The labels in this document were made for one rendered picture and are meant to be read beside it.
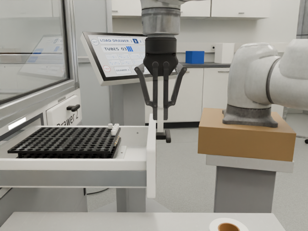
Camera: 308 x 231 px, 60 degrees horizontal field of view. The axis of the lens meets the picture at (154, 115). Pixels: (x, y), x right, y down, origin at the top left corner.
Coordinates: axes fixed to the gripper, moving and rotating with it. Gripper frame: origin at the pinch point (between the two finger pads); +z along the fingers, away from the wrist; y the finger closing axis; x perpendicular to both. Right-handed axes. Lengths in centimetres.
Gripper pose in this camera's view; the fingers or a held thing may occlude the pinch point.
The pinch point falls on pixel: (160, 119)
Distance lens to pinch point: 67.9
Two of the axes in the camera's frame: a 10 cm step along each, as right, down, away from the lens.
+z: 0.0, 9.7, 2.4
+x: -0.1, 2.4, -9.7
